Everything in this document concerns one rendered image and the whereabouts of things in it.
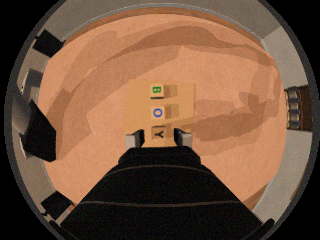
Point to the tan square mat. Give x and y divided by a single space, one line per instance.
179 106

